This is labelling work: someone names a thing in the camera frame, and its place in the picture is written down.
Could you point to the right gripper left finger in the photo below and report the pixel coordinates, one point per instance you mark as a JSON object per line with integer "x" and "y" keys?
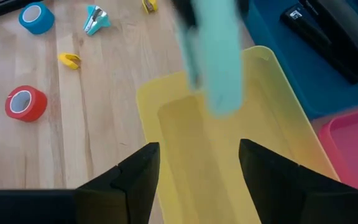
{"x": 129, "y": 193}

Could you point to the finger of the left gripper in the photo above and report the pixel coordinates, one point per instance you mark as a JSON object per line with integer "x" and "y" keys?
{"x": 243, "y": 6}
{"x": 185, "y": 12}

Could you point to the blue plastic bin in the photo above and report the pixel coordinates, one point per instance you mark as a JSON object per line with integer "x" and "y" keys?
{"x": 291, "y": 77}

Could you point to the red tape roll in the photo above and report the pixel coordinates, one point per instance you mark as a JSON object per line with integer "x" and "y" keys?
{"x": 37, "y": 109}

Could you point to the pink plastic bin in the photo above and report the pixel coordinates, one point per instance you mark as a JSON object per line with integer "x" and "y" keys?
{"x": 356, "y": 149}

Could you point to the teal staple remover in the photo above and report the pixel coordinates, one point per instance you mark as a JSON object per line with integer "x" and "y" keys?
{"x": 98, "y": 23}

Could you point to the mint green stapler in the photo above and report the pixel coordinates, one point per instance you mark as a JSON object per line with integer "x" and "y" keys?
{"x": 222, "y": 62}

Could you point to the black stapler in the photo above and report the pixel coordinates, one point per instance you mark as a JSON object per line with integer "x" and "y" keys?
{"x": 337, "y": 34}

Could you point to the yellow staple remover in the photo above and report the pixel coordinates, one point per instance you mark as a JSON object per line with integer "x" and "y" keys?
{"x": 151, "y": 4}
{"x": 67, "y": 59}

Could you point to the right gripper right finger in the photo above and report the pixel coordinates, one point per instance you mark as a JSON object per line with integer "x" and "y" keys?
{"x": 278, "y": 193}

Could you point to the blue tape roll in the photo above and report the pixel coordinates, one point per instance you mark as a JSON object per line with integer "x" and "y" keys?
{"x": 43, "y": 23}

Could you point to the yellow translucent plastic bin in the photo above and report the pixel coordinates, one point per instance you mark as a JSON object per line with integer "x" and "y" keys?
{"x": 182, "y": 140}

